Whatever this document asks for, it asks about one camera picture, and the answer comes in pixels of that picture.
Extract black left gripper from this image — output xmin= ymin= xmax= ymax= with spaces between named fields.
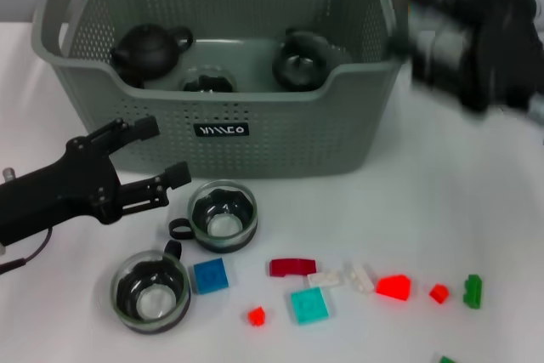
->
xmin=0 ymin=115 xmax=192 ymax=249

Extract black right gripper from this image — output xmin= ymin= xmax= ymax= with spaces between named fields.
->
xmin=388 ymin=0 xmax=544 ymax=116

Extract glass teacup black holder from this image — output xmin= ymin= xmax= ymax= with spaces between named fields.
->
xmin=181 ymin=65 xmax=237 ymax=93
xmin=168 ymin=179 xmax=259 ymax=256
xmin=271 ymin=27 xmax=335 ymax=93
xmin=110 ymin=239 xmax=192 ymax=335

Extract grey perforated storage basket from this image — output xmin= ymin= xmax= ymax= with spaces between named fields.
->
xmin=31 ymin=0 xmax=420 ymax=179

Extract small black clay cup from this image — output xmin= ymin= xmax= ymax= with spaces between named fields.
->
xmin=116 ymin=68 xmax=146 ymax=89

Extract black clay teapot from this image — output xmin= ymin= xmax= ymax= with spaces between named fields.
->
xmin=109 ymin=22 xmax=196 ymax=80

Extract blue square brick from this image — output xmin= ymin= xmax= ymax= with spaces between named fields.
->
xmin=192 ymin=258 xmax=230 ymax=295

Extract dark red brick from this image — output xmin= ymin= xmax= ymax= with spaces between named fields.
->
xmin=268 ymin=257 xmax=318 ymax=279

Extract small red brick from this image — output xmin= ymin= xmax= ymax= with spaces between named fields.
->
xmin=428 ymin=282 xmax=451 ymax=304
xmin=248 ymin=305 xmax=268 ymax=326

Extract white flat brick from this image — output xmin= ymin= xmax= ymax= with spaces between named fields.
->
xmin=306 ymin=271 xmax=343 ymax=288

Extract teal square brick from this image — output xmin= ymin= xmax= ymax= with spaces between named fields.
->
xmin=290 ymin=286 xmax=331 ymax=326

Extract translucent white brick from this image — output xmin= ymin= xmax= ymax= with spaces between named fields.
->
xmin=343 ymin=259 xmax=377 ymax=295

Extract large red sloped brick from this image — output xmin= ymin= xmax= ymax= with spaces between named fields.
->
xmin=376 ymin=274 xmax=412 ymax=303

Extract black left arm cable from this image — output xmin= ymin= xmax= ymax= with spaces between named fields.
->
xmin=0 ymin=226 xmax=54 ymax=277

